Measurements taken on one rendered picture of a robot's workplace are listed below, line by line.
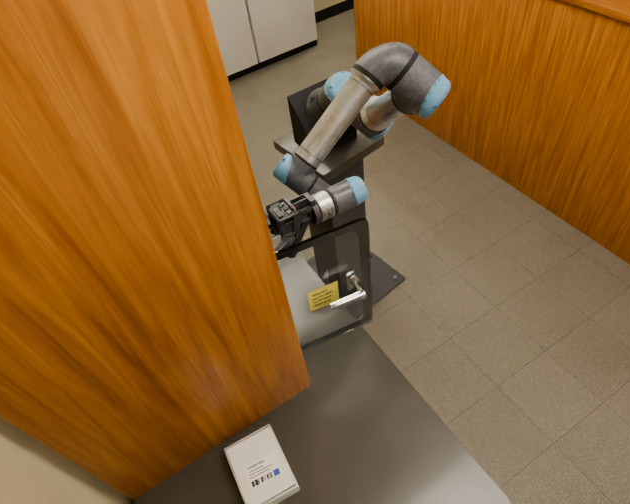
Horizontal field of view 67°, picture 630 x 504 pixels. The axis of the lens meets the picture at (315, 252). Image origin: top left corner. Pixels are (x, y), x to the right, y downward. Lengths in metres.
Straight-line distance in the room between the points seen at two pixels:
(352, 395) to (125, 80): 0.93
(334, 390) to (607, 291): 1.85
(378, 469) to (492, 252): 1.82
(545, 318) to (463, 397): 0.61
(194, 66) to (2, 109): 0.20
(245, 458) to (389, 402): 0.37
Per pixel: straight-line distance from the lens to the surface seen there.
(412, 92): 1.32
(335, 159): 1.86
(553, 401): 2.40
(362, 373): 1.29
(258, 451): 1.21
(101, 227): 0.67
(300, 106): 1.87
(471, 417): 2.29
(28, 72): 0.57
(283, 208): 1.17
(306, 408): 1.26
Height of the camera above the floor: 2.10
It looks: 49 degrees down
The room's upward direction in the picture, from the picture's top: 10 degrees counter-clockwise
